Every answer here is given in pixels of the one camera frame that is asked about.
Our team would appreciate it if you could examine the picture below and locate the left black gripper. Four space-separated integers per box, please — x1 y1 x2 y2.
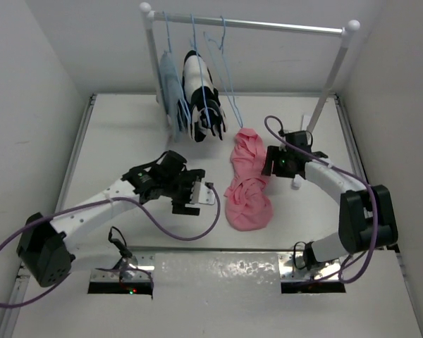
161 171 205 214

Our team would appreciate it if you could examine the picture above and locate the pink t shirt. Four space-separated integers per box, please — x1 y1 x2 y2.
224 127 274 232

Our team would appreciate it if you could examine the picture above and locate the blue wire hanger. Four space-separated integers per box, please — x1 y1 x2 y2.
203 16 244 127

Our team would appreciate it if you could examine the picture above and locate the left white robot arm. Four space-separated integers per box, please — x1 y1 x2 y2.
17 151 206 287

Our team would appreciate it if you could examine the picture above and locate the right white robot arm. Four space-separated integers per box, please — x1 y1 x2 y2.
262 130 398 270

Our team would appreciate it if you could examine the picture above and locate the blue hanger with striped garment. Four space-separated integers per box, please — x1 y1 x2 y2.
190 14 212 127

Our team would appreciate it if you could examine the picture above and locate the black and white hanging garment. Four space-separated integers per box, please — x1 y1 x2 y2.
182 49 228 142

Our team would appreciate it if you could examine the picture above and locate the light blue hanging garment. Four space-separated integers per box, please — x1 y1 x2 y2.
159 51 185 142

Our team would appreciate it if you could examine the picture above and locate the white clothes rack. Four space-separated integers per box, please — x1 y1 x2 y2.
140 2 360 132

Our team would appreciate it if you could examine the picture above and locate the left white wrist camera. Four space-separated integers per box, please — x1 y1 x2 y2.
190 182 216 206

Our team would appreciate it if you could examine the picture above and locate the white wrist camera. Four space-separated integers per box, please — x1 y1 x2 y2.
291 175 304 190
190 182 216 206

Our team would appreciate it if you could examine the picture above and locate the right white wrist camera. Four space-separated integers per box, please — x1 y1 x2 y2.
291 175 304 190

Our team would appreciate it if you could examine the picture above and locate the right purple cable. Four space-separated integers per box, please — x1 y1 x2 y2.
264 115 380 284

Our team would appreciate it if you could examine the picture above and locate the purple cable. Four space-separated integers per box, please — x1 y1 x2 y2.
264 115 380 284
0 184 222 309

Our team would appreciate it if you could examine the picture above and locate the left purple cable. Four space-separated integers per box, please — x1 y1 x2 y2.
0 184 222 309

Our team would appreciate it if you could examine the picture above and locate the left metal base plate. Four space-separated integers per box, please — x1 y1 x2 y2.
90 251 155 284

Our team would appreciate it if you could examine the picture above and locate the metal base plate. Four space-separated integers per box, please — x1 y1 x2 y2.
278 250 341 283
90 251 155 284

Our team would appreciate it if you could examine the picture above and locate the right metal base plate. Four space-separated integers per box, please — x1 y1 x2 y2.
278 250 341 283

